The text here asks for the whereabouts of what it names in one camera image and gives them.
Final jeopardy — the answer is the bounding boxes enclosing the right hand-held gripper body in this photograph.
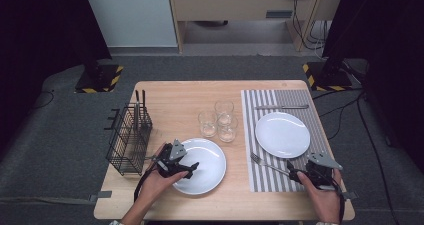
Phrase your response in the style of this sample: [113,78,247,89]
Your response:
[296,151,344,190]

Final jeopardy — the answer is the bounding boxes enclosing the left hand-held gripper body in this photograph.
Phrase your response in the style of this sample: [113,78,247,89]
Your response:
[156,138,188,179]

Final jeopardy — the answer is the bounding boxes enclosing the white round plate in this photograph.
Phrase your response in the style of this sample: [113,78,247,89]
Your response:
[254,111,311,159]
[171,137,228,196]

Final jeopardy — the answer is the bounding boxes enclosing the black wire cutlery basket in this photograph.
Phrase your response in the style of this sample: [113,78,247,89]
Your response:
[103,102,154,178]

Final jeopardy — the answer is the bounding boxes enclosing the clear drinking glass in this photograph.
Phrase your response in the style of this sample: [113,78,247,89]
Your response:
[214,99,235,124]
[217,115,239,143]
[197,110,218,139]

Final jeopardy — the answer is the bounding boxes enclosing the steel table knife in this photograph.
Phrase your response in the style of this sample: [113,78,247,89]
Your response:
[254,104,310,111]

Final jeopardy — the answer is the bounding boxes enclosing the person's left hand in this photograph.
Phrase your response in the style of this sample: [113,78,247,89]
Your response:
[139,143,189,208]

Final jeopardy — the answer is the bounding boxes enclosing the person's right hand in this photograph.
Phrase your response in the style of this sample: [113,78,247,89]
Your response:
[296,169,343,223]

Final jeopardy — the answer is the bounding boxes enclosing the grey white striped placemat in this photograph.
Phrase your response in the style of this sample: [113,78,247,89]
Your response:
[240,89,346,193]

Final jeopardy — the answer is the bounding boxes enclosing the steel utensil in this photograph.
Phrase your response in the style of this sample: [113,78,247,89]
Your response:
[134,89,141,131]

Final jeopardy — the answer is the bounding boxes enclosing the striped black stand base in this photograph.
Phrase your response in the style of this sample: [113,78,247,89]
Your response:
[74,63,125,95]
[302,60,354,93]

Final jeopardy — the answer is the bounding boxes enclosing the black curtain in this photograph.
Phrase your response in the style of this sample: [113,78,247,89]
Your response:
[321,0,424,173]
[0,0,113,153]

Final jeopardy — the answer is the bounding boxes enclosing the white panel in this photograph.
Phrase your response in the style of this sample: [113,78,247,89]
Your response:
[82,0,178,49]

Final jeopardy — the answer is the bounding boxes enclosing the grey floor tape strip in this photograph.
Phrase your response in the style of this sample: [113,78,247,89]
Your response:
[0,195,98,206]

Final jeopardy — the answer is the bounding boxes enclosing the light wooden desk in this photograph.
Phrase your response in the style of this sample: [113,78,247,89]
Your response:
[166,0,346,54]

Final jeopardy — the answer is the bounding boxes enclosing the black floor cable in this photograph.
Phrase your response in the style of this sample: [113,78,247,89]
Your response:
[33,89,55,110]
[355,91,401,225]
[319,96,361,118]
[327,106,346,141]
[311,88,365,101]

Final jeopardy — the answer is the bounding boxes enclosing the right hand-held gripper black cable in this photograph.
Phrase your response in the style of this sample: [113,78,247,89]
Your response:
[329,178,347,224]

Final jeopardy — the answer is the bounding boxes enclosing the hand-held gripper black cable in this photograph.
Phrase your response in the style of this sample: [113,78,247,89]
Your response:
[133,155,159,203]
[329,178,347,224]

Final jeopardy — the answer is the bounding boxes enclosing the left hand-held gripper black cable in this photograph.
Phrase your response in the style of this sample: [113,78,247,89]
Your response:
[133,155,159,203]

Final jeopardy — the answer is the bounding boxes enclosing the black desk cables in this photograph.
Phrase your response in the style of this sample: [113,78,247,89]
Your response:
[291,0,329,59]

